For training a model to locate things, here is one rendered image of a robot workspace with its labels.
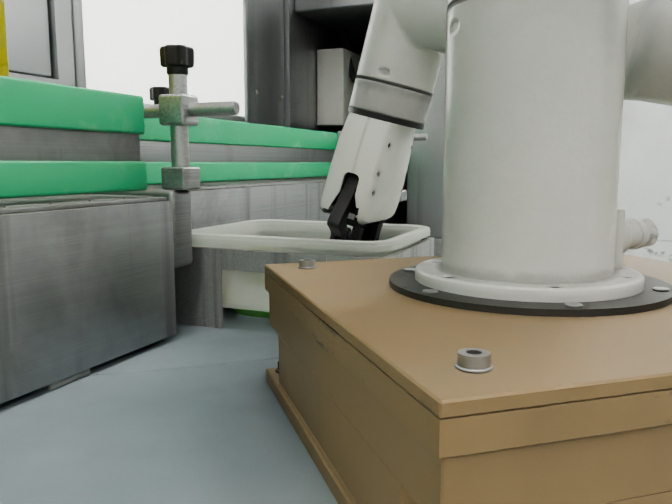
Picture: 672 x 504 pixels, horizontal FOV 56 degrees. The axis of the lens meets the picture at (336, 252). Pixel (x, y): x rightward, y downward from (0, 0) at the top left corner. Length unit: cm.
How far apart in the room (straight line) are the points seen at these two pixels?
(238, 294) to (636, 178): 359
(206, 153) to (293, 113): 66
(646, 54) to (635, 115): 356
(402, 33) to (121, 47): 49
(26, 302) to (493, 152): 31
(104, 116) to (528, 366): 40
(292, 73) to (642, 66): 104
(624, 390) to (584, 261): 13
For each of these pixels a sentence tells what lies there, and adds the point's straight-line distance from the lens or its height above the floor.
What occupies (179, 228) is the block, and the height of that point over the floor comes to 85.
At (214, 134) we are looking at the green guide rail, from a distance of 84.
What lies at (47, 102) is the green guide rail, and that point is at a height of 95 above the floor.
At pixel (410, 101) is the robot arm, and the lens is 59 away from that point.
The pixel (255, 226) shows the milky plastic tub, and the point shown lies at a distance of 76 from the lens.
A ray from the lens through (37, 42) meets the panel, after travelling 87.
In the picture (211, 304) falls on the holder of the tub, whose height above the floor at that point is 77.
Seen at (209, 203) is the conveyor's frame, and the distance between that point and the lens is 79.
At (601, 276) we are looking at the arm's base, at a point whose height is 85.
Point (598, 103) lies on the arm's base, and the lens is 35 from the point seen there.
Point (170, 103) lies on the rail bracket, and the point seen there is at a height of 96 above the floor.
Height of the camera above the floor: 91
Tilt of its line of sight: 8 degrees down
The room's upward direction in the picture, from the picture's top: straight up
